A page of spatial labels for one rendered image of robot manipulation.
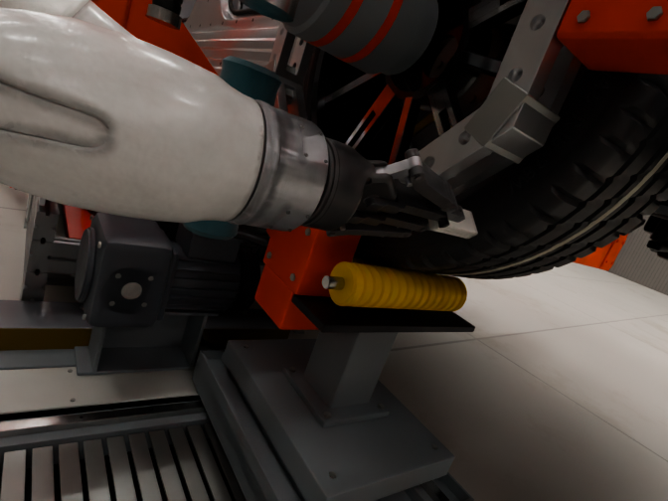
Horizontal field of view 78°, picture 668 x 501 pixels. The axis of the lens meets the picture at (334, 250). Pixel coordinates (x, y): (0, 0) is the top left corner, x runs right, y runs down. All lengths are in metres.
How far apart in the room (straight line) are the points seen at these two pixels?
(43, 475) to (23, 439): 0.08
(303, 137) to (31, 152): 0.16
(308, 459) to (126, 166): 0.55
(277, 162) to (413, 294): 0.37
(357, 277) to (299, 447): 0.31
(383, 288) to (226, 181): 0.33
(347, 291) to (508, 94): 0.28
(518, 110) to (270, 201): 0.24
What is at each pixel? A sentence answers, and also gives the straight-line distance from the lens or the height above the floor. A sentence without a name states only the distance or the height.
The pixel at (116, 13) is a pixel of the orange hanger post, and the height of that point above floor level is 0.76.
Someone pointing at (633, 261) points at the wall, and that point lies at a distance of 12.96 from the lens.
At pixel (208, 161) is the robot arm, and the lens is 0.25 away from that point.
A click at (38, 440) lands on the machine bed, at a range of 0.89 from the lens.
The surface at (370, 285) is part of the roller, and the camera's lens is 0.53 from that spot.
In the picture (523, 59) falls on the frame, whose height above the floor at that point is 0.80.
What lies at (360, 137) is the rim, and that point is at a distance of 0.72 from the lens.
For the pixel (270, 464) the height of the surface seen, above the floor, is 0.15.
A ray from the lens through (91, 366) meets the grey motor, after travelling 1.01.
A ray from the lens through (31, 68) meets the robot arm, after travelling 0.25.
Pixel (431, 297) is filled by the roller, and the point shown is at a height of 0.51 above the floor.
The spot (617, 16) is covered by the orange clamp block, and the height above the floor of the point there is 0.83.
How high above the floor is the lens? 0.67
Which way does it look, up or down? 13 degrees down
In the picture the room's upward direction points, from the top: 20 degrees clockwise
